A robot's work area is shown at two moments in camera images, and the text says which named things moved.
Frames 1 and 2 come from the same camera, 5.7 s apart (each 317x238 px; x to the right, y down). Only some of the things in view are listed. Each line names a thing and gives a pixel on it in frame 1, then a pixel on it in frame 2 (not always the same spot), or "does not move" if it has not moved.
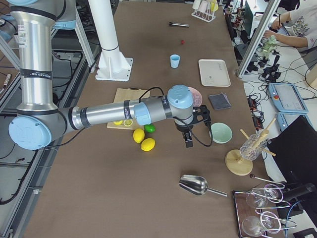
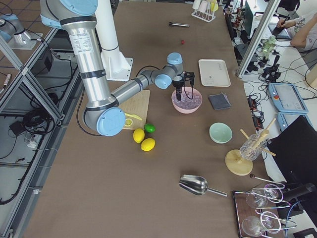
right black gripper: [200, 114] to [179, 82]
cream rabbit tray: [214, 73] does not move
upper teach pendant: [287, 98] does not move
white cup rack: [204, 9] does not move
